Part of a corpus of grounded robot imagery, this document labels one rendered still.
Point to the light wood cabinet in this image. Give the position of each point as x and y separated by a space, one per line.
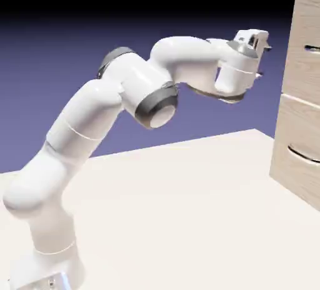
300 85

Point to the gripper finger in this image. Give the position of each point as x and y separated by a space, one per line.
260 75
268 48

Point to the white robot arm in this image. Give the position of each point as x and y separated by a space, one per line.
105 110

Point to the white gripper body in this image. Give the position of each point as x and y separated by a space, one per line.
262 45

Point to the light wood drawer front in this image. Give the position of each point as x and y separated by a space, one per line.
295 172
302 75

